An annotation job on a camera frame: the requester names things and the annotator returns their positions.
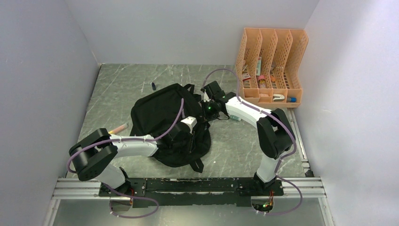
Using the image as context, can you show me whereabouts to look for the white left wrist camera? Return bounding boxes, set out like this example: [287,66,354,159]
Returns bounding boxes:
[181,116,197,130]

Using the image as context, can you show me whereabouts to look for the white red staples box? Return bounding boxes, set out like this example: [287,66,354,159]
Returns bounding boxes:
[241,73,251,82]

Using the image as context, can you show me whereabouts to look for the black student backpack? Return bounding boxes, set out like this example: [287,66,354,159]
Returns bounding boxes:
[130,83,211,173]

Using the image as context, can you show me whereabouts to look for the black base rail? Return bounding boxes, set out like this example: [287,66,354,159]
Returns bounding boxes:
[98,177,284,208]

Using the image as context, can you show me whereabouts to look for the orange plastic desk organizer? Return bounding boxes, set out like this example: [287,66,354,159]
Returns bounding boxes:
[235,28,308,108]

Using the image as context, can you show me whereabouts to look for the white stapler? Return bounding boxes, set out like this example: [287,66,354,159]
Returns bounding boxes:
[272,94,286,102]

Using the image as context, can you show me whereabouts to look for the pink yellow highlighter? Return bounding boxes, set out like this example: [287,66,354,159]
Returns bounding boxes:
[108,123,128,135]

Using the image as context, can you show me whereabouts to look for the green white glue stick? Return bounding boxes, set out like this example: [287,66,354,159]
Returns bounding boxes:
[230,115,241,121]

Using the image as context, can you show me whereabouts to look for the pink bottle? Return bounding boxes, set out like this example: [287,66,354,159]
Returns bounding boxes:
[257,75,267,89]

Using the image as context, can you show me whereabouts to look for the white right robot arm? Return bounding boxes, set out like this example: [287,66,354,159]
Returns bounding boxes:
[200,81,295,195]

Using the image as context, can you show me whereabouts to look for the tall white green box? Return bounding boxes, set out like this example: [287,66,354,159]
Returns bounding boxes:
[255,56,262,76]

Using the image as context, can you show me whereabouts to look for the grey blue sharpener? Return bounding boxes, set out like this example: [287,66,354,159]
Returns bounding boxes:
[286,97,297,103]

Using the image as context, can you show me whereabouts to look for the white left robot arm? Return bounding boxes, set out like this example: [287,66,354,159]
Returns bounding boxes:
[67,117,203,196]

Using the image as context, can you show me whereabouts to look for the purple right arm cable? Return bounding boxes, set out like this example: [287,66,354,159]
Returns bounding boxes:
[202,68,303,217]

